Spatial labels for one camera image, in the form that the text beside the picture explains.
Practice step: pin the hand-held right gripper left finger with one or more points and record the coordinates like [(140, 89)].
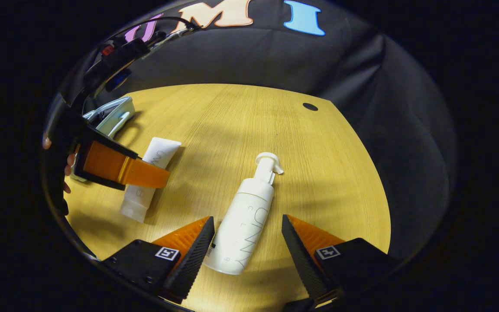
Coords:
[(193, 260)]

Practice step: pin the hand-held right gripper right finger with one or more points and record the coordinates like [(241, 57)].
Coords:
[(303, 260)]

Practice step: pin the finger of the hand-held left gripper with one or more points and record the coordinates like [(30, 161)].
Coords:
[(111, 167)]

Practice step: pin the white squeeze tube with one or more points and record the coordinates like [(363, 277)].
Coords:
[(160, 151)]

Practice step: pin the white pump bottle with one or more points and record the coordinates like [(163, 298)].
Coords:
[(245, 221)]

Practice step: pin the black round table grommet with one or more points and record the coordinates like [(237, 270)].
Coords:
[(310, 106)]

